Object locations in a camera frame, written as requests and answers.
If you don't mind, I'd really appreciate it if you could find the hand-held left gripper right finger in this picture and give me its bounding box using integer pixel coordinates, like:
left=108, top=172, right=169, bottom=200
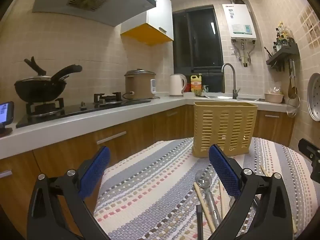
left=209, top=144, right=293, bottom=240

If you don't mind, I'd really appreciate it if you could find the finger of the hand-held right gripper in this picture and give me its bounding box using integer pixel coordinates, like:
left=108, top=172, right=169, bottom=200
left=298, top=138, right=320, bottom=180

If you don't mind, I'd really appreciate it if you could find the round metal steamer tray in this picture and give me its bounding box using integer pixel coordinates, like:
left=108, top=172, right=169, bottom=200
left=307, top=73, right=320, bottom=122

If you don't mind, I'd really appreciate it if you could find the white water heater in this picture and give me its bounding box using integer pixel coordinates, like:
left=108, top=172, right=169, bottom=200
left=222, top=3, right=257, bottom=40

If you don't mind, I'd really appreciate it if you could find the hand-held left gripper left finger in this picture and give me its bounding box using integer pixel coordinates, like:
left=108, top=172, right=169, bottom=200
left=27, top=145, right=111, bottom=240

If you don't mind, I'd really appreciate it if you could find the dark wall rack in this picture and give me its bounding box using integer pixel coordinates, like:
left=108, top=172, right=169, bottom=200
left=266, top=42, right=300, bottom=72

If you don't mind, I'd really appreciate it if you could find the cream basin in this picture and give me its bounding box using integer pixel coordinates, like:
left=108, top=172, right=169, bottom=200
left=264, top=92, right=285, bottom=103

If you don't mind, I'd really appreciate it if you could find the metal faucet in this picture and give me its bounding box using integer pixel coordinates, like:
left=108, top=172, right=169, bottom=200
left=221, top=63, right=241, bottom=100

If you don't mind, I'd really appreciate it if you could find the pot lid with black handle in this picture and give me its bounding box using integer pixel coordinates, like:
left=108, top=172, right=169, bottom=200
left=15, top=56, right=68, bottom=83

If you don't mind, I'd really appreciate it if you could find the phone on stand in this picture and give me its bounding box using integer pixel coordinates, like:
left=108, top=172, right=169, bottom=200
left=0, top=101, right=15, bottom=137

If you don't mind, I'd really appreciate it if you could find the steel sink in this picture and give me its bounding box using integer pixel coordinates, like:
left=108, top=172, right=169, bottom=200
left=195, top=94, right=265, bottom=102

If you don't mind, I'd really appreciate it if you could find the yellow dish soap bottle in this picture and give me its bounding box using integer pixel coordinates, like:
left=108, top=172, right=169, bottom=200
left=190, top=73, right=203, bottom=93

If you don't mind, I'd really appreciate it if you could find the black glass gas stove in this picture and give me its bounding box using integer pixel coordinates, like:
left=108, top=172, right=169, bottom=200
left=15, top=91, right=160, bottom=128

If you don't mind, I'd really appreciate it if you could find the white electric kettle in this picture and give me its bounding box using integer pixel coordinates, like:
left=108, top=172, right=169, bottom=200
left=169, top=74, right=187, bottom=97

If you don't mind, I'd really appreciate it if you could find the grey range hood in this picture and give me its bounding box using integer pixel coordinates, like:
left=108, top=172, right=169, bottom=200
left=32, top=0, right=157, bottom=27

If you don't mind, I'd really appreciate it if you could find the striped woven mat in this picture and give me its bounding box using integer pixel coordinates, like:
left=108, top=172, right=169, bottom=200
left=93, top=137, right=320, bottom=240

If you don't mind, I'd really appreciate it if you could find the dark window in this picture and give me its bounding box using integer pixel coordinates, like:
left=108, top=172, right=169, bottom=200
left=172, top=4, right=224, bottom=93

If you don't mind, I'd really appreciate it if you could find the yellow slotted utensil basket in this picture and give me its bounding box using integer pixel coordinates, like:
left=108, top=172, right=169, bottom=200
left=192, top=101, right=258, bottom=158

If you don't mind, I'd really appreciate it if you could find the row of condiment bottles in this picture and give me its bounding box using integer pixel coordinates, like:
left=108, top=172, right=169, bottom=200
left=272, top=21, right=295, bottom=52

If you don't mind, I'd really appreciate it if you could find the black wok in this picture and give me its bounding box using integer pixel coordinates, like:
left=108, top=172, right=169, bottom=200
left=14, top=64, right=83, bottom=103

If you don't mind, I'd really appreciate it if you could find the brown rice cooker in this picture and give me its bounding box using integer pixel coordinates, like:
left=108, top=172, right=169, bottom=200
left=122, top=69, right=157, bottom=101

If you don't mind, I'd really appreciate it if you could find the white and yellow wall cabinet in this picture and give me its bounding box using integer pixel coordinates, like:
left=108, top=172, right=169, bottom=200
left=120, top=0, right=175, bottom=47

